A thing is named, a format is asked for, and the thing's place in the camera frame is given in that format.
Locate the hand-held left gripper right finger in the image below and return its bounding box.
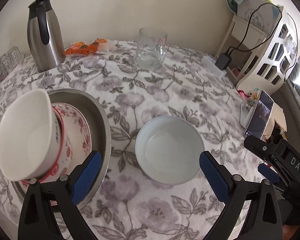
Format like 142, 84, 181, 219
199, 151, 283, 240

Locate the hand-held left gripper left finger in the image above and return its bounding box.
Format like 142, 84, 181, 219
18, 151, 102, 240

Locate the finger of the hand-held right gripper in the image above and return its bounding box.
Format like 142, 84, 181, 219
258, 164, 280, 184
244, 135, 280, 163

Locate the strawberry print bowl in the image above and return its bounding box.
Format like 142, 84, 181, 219
39, 106, 73, 183

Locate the round pink floral plate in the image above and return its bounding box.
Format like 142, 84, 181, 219
19, 102, 92, 188

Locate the stainless steel basin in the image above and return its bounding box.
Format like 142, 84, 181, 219
11, 89, 112, 212

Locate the light blue bowl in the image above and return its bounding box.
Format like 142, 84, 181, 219
135, 116, 205, 186

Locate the small white cup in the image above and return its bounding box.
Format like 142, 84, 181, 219
0, 89, 52, 182

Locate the dark cloth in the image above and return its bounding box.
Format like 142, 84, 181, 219
267, 124, 288, 143

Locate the white phone stand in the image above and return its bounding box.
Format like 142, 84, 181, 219
240, 102, 255, 128

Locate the smartphone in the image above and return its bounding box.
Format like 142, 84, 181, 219
244, 90, 275, 139

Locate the beige cloth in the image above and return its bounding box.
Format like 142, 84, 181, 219
264, 104, 288, 140

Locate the small plush toy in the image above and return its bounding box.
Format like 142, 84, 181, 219
247, 89, 262, 107

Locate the white lattice chair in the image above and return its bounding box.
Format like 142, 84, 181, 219
214, 5, 300, 90

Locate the black charger adapter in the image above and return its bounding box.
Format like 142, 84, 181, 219
215, 52, 232, 70

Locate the white power strip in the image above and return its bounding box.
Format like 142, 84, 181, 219
201, 56, 227, 78

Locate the orange snack packet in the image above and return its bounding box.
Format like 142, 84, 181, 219
86, 38, 110, 55
63, 42, 90, 56

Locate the clear glass tumbler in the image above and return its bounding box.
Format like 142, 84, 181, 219
0, 55, 16, 75
7, 46, 24, 63

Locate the stainless steel thermal carafe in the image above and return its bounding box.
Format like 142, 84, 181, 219
27, 0, 65, 72

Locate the white printed board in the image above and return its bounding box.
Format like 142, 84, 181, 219
236, 0, 280, 34

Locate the clear glass mug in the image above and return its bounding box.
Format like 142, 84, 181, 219
135, 28, 168, 70

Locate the black charger cable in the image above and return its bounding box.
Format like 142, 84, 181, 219
226, 2, 283, 55

